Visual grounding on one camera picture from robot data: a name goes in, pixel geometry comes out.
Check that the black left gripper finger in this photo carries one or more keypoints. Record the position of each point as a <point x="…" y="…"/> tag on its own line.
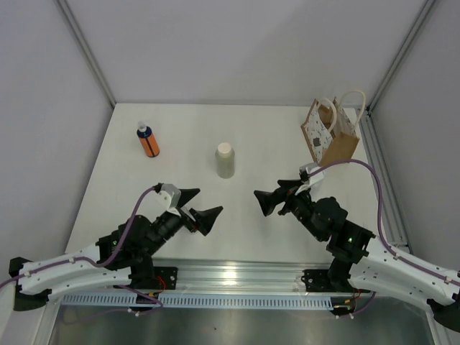
<point x="186" y="195"/>
<point x="204" y="220"/>

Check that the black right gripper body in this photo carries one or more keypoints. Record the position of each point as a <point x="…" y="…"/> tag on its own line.
<point x="300" y="205"/>

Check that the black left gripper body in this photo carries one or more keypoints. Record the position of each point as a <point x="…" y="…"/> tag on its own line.
<point x="168" y="226"/>

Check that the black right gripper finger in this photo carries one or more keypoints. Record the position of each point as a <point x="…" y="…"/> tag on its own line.
<point x="269" y="200"/>
<point x="288" y="184"/>

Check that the frosted bottle with black cap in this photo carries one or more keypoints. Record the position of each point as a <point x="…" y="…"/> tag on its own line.
<point x="225" y="160"/>

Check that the orange blue pump bottle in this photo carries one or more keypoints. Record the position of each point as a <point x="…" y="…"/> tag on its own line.
<point x="147" y="140"/>

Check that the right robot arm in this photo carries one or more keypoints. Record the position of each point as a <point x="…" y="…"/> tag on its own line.
<point x="361" y="258"/>

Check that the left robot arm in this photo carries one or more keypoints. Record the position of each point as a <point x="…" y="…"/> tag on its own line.
<point x="123" y="259"/>

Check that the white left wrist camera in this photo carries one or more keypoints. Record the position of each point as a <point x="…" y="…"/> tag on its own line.
<point x="168" y="196"/>

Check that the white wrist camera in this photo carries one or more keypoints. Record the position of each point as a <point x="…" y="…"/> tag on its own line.
<point x="168" y="196"/>
<point x="310" y="174"/>

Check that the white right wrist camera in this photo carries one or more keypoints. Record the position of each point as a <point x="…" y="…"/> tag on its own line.
<point x="310" y="174"/>

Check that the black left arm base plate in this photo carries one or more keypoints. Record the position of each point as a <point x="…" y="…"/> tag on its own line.
<point x="154" y="278"/>

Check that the aluminium mounting rail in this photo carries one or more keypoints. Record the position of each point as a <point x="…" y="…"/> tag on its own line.
<point x="239" y="278"/>

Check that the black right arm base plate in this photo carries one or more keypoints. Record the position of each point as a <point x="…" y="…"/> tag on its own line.
<point x="325" y="281"/>

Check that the white slotted cable duct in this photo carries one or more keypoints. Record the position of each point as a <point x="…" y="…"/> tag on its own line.
<point x="214" y="301"/>

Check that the left aluminium frame post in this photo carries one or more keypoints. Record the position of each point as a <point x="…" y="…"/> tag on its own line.
<point x="81" y="42"/>

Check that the aluminium frame post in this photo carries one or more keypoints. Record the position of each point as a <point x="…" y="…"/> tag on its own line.
<point x="81" y="42"/>
<point x="408" y="41"/>

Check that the right aluminium frame post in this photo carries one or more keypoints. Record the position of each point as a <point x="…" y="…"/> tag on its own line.
<point x="408" y="41"/>

